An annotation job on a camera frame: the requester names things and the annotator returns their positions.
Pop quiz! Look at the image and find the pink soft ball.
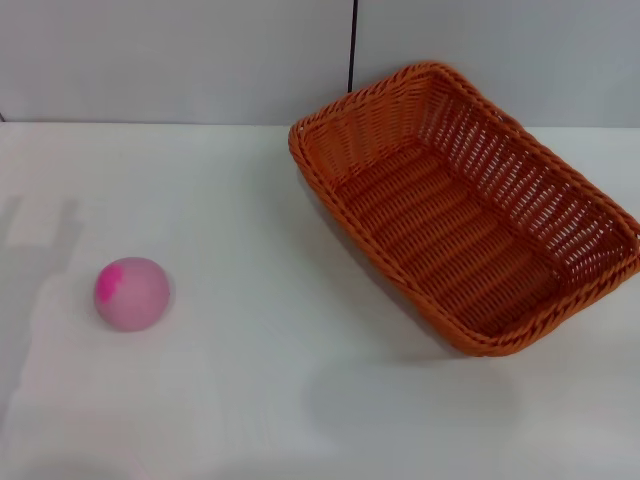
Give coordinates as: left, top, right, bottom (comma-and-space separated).
94, 255, 173, 334

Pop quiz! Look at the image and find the orange woven plastic basket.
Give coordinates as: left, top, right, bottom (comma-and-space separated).
287, 60, 640, 359

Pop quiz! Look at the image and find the black vertical wall strip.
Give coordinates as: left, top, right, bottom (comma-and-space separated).
345, 0, 362, 95

